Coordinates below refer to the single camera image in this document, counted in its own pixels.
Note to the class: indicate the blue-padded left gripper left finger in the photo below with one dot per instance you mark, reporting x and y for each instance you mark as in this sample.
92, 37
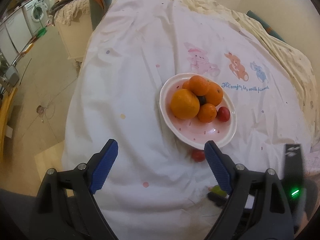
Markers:
65, 203

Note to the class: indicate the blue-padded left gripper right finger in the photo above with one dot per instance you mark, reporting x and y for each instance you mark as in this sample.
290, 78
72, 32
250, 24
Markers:
257, 207

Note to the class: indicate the red cherry tomato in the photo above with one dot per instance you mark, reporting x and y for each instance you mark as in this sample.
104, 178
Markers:
223, 114
198, 156

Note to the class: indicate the small tangerine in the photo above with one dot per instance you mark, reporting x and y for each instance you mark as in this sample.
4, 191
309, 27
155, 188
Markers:
207, 113
186, 85

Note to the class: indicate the medium orange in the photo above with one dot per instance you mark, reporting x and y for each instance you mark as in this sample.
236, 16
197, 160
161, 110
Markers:
215, 94

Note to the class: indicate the dark grape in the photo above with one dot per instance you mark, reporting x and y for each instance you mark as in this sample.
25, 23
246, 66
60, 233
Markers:
217, 199
202, 100

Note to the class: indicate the large orange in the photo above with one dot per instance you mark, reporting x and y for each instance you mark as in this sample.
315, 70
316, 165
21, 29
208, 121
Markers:
184, 104

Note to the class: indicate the green lime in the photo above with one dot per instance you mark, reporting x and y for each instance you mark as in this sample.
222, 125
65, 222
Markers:
217, 190

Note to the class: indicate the pink strawberry ceramic plate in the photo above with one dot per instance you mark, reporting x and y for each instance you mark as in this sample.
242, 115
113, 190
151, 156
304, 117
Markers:
193, 132

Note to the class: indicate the cream wooden nightstand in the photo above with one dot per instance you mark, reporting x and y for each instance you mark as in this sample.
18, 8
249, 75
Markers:
73, 22

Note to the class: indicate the white washing machine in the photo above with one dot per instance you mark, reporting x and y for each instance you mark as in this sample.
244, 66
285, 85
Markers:
35, 14

